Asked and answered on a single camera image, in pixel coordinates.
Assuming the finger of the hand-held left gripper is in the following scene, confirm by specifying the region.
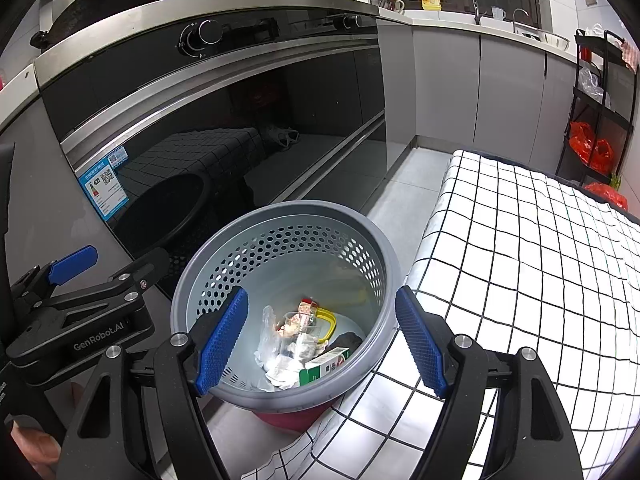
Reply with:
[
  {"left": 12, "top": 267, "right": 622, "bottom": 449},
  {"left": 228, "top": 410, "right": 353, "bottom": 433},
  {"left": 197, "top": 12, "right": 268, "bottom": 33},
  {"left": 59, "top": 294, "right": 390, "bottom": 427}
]
[
  {"left": 30, "top": 246, "right": 171, "bottom": 315},
  {"left": 10, "top": 245, "right": 99, "bottom": 311}
]

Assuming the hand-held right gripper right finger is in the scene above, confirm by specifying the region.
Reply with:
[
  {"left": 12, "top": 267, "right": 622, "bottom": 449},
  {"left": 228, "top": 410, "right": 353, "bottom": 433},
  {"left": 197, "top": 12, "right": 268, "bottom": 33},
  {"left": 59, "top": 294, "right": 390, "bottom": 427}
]
[{"left": 394, "top": 285, "right": 585, "bottom": 480}]

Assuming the blue label sticker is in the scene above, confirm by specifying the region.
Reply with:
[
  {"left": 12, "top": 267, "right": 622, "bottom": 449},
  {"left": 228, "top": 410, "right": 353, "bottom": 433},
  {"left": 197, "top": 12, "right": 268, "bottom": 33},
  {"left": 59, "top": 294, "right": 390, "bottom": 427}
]
[{"left": 75, "top": 145, "right": 131, "bottom": 221}]

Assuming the red patterned cloth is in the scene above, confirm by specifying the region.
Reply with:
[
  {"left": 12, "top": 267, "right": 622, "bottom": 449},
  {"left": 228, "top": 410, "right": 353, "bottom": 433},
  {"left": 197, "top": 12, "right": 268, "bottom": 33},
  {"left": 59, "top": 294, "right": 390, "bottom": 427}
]
[{"left": 619, "top": 40, "right": 640, "bottom": 73}]

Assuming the metal bowl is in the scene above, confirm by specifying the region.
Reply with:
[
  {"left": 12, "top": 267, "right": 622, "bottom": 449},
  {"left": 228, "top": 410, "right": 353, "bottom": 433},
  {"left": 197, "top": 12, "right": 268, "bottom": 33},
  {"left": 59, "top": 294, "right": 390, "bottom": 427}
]
[{"left": 537, "top": 30, "right": 571, "bottom": 53}]

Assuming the grey kitchen cabinet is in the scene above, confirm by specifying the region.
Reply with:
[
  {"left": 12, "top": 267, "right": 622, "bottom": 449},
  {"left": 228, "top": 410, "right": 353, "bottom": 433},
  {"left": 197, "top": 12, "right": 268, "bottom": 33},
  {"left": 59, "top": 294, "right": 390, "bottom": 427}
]
[{"left": 377, "top": 7, "right": 586, "bottom": 176}]

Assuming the dark grey rag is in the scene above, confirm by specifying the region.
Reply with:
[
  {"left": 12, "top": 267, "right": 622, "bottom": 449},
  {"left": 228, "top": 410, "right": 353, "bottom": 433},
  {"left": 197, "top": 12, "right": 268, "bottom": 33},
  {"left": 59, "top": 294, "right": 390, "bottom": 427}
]
[{"left": 325, "top": 331, "right": 363, "bottom": 358}]

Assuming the red orange snack wrapper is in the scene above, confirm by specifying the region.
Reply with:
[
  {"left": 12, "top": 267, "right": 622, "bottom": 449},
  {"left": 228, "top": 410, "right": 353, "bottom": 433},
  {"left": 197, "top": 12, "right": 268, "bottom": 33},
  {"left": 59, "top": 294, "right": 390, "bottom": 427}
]
[{"left": 277, "top": 299, "right": 321, "bottom": 338}]

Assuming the yellow plastic ring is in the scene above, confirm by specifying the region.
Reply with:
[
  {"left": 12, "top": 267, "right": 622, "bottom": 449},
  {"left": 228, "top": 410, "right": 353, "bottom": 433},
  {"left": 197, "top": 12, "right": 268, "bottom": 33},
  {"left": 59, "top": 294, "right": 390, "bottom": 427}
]
[{"left": 312, "top": 310, "right": 338, "bottom": 346}]

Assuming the white paper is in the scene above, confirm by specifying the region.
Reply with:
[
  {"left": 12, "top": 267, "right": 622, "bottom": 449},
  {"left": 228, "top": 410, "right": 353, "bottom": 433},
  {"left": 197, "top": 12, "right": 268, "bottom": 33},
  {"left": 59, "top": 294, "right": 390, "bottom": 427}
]
[
  {"left": 295, "top": 335, "right": 323, "bottom": 361},
  {"left": 255, "top": 355, "right": 301, "bottom": 392}
]

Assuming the black shelf rack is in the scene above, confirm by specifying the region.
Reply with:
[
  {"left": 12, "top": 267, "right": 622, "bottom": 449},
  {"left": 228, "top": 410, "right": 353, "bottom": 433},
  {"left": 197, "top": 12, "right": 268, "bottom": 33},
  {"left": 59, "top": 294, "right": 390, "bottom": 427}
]
[{"left": 555, "top": 29, "right": 638, "bottom": 188}]

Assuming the grey perforated waste basket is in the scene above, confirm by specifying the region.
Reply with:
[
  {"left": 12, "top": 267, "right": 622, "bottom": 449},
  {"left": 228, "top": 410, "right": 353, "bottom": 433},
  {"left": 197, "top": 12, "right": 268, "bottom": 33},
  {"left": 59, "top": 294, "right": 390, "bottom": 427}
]
[{"left": 170, "top": 200, "right": 403, "bottom": 408}]

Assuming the red plastic bag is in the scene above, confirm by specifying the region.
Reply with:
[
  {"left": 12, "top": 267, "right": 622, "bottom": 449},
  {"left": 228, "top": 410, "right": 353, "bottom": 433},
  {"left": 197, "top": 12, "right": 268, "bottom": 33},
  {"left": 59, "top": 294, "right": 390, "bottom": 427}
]
[
  {"left": 584, "top": 182, "right": 628, "bottom": 211},
  {"left": 569, "top": 121, "right": 596, "bottom": 156},
  {"left": 582, "top": 137, "right": 615, "bottom": 173}
]

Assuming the white green carton box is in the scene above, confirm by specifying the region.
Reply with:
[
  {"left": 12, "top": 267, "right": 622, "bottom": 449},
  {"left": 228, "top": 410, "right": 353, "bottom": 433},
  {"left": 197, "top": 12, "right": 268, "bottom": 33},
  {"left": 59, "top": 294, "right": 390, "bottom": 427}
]
[{"left": 298, "top": 347, "right": 351, "bottom": 387}]

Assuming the clear plastic bag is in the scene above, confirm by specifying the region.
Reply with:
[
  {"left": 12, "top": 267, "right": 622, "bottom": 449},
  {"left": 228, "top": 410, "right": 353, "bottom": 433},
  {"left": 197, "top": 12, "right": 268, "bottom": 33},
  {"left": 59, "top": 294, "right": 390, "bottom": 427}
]
[
  {"left": 254, "top": 305, "right": 281, "bottom": 366},
  {"left": 579, "top": 67, "right": 611, "bottom": 106}
]

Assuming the black integrated cooker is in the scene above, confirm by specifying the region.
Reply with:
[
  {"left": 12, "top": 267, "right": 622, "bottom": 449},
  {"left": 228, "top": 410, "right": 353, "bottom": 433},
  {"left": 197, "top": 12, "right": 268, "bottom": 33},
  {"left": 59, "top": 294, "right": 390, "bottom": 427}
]
[{"left": 35, "top": 0, "right": 388, "bottom": 286}]

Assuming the white black checkered tablecloth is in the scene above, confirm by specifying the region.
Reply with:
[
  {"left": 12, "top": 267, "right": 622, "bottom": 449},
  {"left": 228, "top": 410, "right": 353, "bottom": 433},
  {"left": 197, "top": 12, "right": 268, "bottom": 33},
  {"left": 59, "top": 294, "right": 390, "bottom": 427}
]
[{"left": 240, "top": 150, "right": 640, "bottom": 480}]

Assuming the clear plastic cup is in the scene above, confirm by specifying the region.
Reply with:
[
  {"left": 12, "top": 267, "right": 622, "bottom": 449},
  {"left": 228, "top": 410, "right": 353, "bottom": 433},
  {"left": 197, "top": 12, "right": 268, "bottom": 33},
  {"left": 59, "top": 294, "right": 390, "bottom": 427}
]
[{"left": 282, "top": 311, "right": 321, "bottom": 356}]

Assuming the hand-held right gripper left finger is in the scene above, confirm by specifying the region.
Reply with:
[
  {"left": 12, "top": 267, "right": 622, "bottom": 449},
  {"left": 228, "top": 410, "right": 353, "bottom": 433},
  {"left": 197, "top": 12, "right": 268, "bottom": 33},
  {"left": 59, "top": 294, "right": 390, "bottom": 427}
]
[{"left": 56, "top": 286, "right": 249, "bottom": 480}]

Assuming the person's left hand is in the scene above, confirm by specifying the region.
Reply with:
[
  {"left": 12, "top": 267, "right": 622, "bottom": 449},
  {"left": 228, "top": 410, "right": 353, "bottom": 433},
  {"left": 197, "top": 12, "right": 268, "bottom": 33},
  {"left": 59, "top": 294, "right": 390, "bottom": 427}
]
[{"left": 7, "top": 417, "right": 63, "bottom": 480}]

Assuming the red stool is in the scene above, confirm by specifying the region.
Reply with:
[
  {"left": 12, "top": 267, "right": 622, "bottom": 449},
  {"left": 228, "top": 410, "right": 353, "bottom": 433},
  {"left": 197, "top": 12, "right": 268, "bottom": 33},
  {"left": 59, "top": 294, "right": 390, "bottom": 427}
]
[{"left": 255, "top": 395, "right": 343, "bottom": 433}]

